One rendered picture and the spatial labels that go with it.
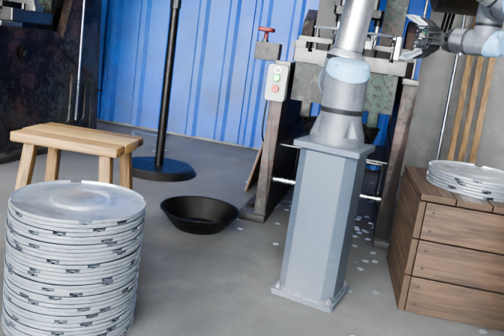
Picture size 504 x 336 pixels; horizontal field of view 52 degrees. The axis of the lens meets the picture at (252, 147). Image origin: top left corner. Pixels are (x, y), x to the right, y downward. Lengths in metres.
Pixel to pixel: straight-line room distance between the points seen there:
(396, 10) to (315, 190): 1.23
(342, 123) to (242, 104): 2.13
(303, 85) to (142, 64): 1.88
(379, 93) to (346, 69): 0.64
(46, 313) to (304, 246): 0.68
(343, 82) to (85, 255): 0.76
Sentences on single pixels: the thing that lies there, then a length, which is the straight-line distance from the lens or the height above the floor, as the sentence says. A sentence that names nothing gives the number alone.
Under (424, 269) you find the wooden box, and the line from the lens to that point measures 1.57.
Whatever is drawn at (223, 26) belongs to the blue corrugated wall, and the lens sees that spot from 3.54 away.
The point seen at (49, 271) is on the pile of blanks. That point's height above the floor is 0.18.
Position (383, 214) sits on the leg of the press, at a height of 0.13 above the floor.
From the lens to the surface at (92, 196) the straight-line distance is 1.25.
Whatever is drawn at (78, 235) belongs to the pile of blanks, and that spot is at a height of 0.26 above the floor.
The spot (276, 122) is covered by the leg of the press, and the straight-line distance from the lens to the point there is 2.01.
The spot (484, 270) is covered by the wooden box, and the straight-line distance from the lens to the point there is 1.60.
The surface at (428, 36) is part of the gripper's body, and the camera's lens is 1.72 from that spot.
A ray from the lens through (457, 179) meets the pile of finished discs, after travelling 1.61.
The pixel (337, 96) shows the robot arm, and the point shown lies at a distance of 1.40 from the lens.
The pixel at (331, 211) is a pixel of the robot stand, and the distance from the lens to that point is 1.42.
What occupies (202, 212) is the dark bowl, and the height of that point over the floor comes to 0.02.
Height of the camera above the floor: 0.68
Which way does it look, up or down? 11 degrees down
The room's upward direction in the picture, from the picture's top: 8 degrees clockwise
